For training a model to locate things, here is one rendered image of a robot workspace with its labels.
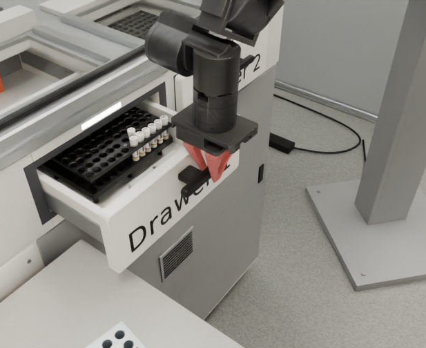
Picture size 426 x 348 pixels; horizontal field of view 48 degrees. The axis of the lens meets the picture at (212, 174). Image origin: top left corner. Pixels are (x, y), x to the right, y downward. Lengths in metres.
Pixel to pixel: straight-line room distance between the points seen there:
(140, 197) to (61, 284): 0.21
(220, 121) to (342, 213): 1.34
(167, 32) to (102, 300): 0.38
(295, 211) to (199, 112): 1.36
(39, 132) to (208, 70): 0.26
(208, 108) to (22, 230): 0.33
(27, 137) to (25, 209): 0.11
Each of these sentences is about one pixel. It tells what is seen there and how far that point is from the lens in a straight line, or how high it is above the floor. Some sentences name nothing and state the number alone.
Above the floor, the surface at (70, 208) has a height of 0.87.
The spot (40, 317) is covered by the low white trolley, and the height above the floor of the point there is 0.76.
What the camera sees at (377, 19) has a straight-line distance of 2.32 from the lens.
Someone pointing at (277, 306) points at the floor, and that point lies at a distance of 1.64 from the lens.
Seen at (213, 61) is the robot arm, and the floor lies 1.09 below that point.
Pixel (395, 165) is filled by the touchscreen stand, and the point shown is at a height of 0.33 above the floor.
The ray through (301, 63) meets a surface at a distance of 2.56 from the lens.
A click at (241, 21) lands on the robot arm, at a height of 1.13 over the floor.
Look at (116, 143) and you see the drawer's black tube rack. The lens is 0.76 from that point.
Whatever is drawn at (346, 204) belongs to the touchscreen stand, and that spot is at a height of 0.04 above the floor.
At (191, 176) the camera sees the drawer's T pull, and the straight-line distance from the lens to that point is 0.67.
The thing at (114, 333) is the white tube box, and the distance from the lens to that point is 0.66.
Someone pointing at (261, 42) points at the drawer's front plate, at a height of 0.90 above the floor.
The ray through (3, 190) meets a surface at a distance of 0.70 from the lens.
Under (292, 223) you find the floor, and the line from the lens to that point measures 1.88.
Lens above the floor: 1.35
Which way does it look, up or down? 41 degrees down
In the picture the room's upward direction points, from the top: straight up
